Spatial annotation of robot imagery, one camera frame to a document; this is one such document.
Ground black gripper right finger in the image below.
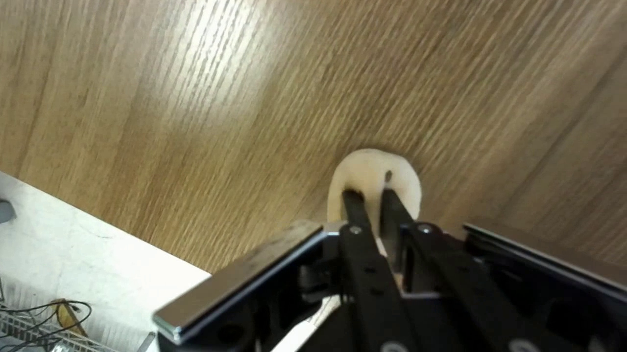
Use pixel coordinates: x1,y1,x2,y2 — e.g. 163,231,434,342
381,188,577,352

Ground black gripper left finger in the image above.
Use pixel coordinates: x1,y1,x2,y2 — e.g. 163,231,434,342
340,188,420,352

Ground small tan ball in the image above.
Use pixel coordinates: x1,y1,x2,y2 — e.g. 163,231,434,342
326,147,424,262

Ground tangled black floor cables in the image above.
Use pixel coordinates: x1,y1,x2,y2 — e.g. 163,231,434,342
0,297,95,352

